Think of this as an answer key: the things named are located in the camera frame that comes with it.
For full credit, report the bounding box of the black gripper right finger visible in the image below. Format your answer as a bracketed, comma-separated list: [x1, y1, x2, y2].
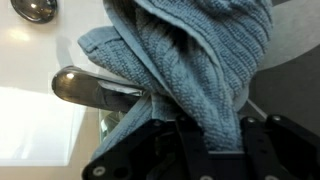
[240, 114, 320, 180]

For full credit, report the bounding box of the small white rectangular sink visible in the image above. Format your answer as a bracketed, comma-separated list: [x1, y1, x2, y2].
[0, 0, 114, 180]

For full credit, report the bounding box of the chrome tap of small sink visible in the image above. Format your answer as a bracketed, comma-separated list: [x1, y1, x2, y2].
[50, 64, 148, 134]

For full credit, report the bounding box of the gray blue terry towel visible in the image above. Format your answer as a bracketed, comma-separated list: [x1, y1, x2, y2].
[77, 0, 275, 162]

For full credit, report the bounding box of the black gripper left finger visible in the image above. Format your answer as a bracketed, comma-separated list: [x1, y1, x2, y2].
[81, 114, 209, 180]

